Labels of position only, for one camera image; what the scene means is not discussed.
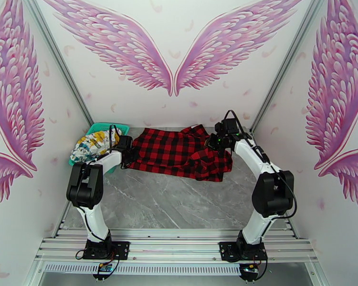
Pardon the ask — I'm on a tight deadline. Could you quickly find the teal plastic basket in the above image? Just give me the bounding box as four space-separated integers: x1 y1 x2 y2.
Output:
68 123 131 175

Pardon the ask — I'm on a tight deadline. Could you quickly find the red black plaid shirt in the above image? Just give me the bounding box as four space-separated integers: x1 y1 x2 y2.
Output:
127 124 233 183

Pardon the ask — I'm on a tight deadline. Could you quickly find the white yellow teal printed shirt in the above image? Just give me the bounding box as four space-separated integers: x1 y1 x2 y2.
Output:
70 130 122 163

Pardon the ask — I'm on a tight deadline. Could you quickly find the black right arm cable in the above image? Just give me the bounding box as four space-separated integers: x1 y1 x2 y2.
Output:
224 109 298 219

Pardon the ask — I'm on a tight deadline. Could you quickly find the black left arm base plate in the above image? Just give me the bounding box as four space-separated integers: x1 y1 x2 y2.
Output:
83 241 130 261

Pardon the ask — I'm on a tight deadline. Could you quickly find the aluminium corner post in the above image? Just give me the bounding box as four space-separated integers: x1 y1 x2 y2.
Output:
21 0 99 136
250 0 329 136

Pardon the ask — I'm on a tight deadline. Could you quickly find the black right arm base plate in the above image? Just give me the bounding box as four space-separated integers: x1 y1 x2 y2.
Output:
219 241 268 263

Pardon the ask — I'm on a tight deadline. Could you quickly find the perforated white cable tray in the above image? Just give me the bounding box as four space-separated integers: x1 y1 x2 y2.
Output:
43 263 242 276

